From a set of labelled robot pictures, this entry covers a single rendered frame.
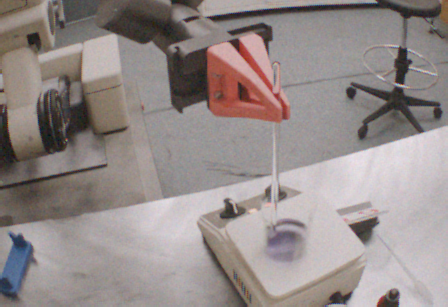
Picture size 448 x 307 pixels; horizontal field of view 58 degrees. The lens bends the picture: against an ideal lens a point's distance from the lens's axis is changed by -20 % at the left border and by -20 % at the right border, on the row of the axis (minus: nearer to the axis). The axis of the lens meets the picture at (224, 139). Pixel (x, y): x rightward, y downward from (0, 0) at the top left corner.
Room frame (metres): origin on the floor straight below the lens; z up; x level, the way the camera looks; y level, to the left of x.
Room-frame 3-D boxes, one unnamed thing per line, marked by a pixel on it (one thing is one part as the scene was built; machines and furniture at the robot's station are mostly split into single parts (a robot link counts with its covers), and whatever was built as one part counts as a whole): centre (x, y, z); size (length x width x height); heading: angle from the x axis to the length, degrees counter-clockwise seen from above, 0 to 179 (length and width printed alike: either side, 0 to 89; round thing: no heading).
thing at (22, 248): (0.34, 0.31, 0.77); 0.10 x 0.03 x 0.04; 174
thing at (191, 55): (0.34, -0.02, 1.01); 0.09 x 0.07 x 0.07; 28
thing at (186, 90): (0.41, 0.01, 1.01); 0.10 x 0.07 x 0.07; 118
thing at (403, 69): (1.65, -0.80, 0.28); 0.40 x 0.40 x 0.05
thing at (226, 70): (0.35, -0.03, 1.01); 0.09 x 0.07 x 0.07; 28
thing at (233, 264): (0.34, -0.06, 0.79); 0.22 x 0.13 x 0.08; 22
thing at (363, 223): (0.40, -0.16, 0.77); 0.09 x 0.06 x 0.04; 98
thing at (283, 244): (0.31, -0.05, 0.87); 0.06 x 0.05 x 0.08; 122
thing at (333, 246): (0.32, -0.07, 0.83); 0.12 x 0.12 x 0.01; 22
